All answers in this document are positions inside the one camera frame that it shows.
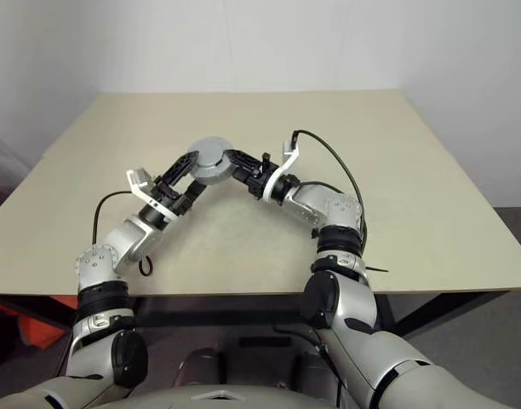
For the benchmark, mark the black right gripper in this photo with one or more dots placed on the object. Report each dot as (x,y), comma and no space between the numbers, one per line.
(258,179)

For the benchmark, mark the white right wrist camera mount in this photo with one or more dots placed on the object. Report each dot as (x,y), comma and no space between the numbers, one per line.
(291,149)

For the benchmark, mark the copper-wound stator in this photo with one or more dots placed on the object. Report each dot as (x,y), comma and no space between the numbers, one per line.
(215,174)

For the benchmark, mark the silver robot torso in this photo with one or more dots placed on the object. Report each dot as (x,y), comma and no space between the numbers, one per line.
(220,402)

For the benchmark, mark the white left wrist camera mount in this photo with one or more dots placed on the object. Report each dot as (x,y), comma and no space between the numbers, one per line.
(139,179)

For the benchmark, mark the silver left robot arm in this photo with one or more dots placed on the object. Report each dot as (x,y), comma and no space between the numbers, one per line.
(128,238)

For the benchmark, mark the orange object under table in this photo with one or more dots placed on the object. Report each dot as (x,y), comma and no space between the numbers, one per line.
(39,332)

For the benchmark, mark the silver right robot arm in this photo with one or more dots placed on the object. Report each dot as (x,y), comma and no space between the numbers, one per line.
(350,307)

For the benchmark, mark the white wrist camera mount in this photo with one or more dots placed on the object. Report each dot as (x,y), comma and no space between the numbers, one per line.
(139,179)
(291,149)

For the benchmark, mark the black table frame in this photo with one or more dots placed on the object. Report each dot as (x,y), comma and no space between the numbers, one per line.
(222,307)

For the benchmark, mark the dark rounded shape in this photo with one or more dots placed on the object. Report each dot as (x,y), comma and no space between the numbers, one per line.
(198,366)

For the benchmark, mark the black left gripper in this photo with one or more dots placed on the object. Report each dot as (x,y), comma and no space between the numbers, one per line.
(173,198)

